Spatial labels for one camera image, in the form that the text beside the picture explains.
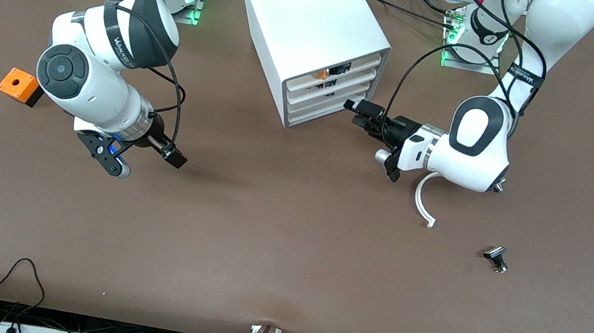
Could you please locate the thin black looped cable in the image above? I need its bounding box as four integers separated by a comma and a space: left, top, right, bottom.
0, 255, 50, 323

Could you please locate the white curved plastic clip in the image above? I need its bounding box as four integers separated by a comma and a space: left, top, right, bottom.
411, 169, 444, 229

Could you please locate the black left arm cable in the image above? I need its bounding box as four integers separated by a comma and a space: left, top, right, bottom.
386, 0, 557, 144

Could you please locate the black blue electronic module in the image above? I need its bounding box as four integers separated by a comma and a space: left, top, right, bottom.
326, 60, 352, 79

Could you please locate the black base power cable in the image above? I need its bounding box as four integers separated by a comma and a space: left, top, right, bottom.
353, 0, 463, 32

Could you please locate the orange box with black base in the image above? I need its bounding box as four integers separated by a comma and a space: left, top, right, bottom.
0, 66, 47, 109

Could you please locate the black headed metal bolt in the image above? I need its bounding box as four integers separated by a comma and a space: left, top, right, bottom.
481, 245, 511, 275

